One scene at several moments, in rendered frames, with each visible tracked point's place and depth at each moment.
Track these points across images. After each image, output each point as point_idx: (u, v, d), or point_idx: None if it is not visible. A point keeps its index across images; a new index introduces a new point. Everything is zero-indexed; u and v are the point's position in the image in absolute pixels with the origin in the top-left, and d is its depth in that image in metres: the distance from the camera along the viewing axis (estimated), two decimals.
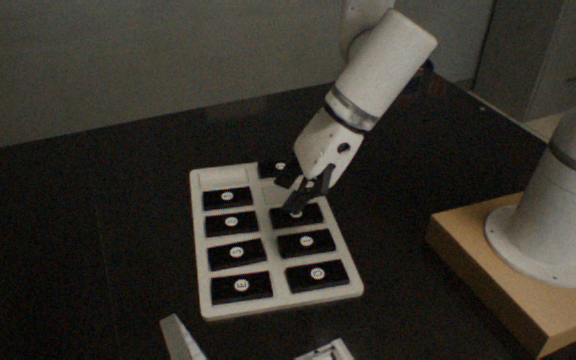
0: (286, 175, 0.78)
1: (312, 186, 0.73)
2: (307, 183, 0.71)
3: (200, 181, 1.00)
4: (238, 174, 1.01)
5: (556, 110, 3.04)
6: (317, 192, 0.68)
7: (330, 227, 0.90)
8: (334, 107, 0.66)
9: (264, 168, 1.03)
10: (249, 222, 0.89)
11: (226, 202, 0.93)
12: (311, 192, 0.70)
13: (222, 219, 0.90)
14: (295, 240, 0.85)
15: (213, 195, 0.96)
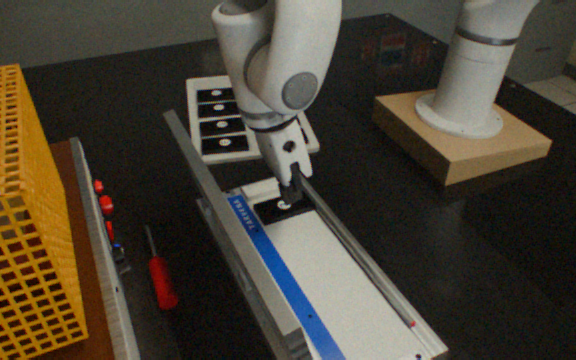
0: (286, 190, 0.76)
1: None
2: None
3: (246, 197, 0.85)
4: None
5: (529, 79, 3.27)
6: (295, 190, 0.70)
7: (297, 112, 1.13)
8: (251, 125, 0.63)
9: (264, 211, 0.81)
10: (233, 108, 1.13)
11: (215, 96, 1.17)
12: (290, 185, 0.71)
13: (211, 106, 1.13)
14: None
15: (204, 93, 1.19)
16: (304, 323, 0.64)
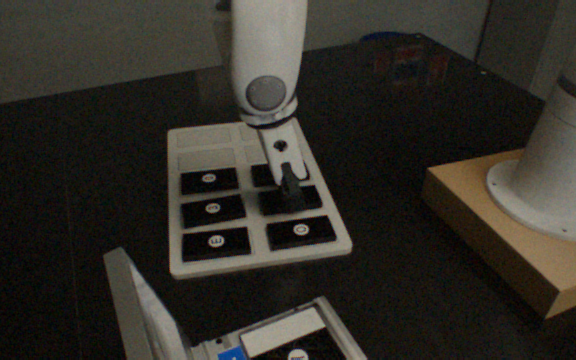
0: None
1: (294, 181, 0.72)
2: (284, 186, 0.71)
3: (248, 354, 0.54)
4: (310, 324, 0.57)
5: None
6: (289, 194, 0.68)
7: (317, 184, 0.82)
8: (244, 120, 0.64)
9: None
10: (228, 179, 0.82)
11: None
12: (288, 194, 0.69)
13: (199, 176, 0.82)
14: (278, 196, 0.78)
15: None
16: None
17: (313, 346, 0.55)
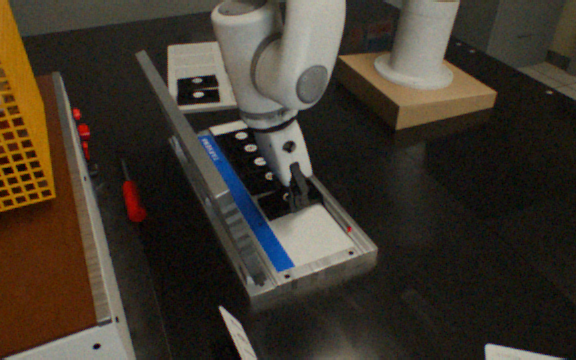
0: (280, 181, 0.78)
1: None
2: (290, 186, 0.71)
3: (213, 136, 0.94)
4: None
5: (512, 65, 3.37)
6: (300, 194, 0.68)
7: None
8: (251, 125, 0.63)
9: (223, 141, 0.92)
10: None
11: (252, 154, 0.88)
12: (297, 193, 0.69)
13: (260, 175, 0.83)
14: (250, 162, 0.86)
15: (234, 150, 0.90)
16: (254, 229, 0.73)
17: (251, 132, 0.95)
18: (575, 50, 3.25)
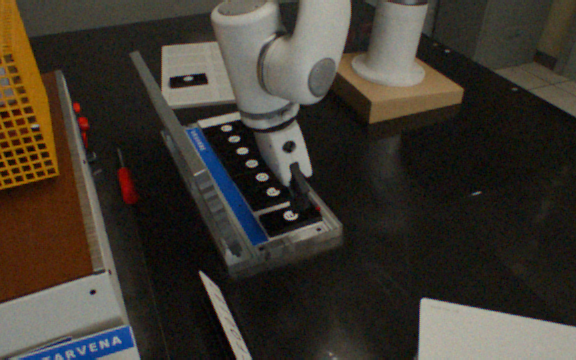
0: (278, 178, 0.78)
1: None
2: (291, 187, 0.70)
3: (201, 129, 1.04)
4: (235, 118, 1.06)
5: (501, 65, 3.46)
6: (301, 194, 0.68)
7: None
8: (250, 125, 0.63)
9: (210, 133, 1.01)
10: None
11: (235, 144, 0.97)
12: (298, 195, 0.69)
13: (241, 163, 0.92)
14: (233, 151, 0.95)
15: (219, 141, 0.99)
16: (234, 209, 0.83)
17: (235, 125, 1.04)
18: (561, 50, 3.34)
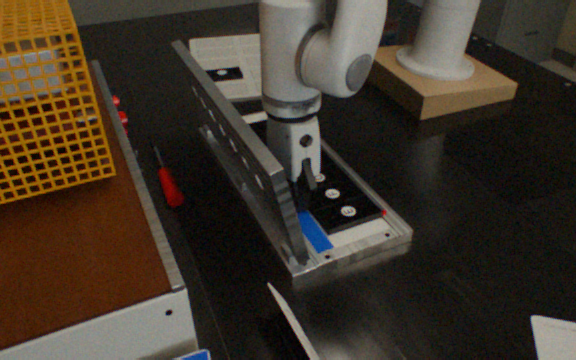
0: None
1: (304, 181, 0.72)
2: (297, 184, 0.71)
3: None
4: None
5: None
6: (308, 190, 0.68)
7: None
8: (273, 113, 0.64)
9: (254, 129, 0.94)
10: (322, 161, 0.86)
11: None
12: (304, 192, 0.69)
13: None
14: None
15: (266, 138, 0.92)
16: None
17: None
18: None
